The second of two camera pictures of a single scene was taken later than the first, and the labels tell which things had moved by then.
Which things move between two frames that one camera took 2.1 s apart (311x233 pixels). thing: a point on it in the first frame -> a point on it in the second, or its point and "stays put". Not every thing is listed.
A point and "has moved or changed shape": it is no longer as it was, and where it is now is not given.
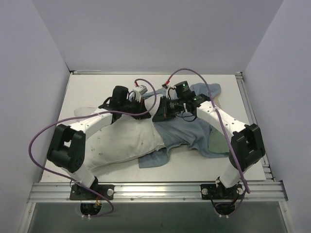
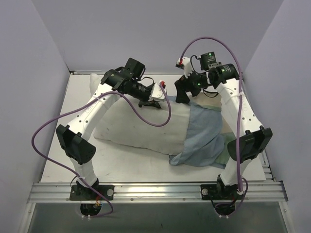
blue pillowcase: x=209 y=140 has moved or changed shape
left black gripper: x=140 y=108 -> x=147 y=94
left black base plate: x=77 y=192 stays put
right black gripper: x=164 y=109 -> x=185 y=84
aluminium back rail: x=88 y=72 stays put
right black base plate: x=212 y=191 stays put
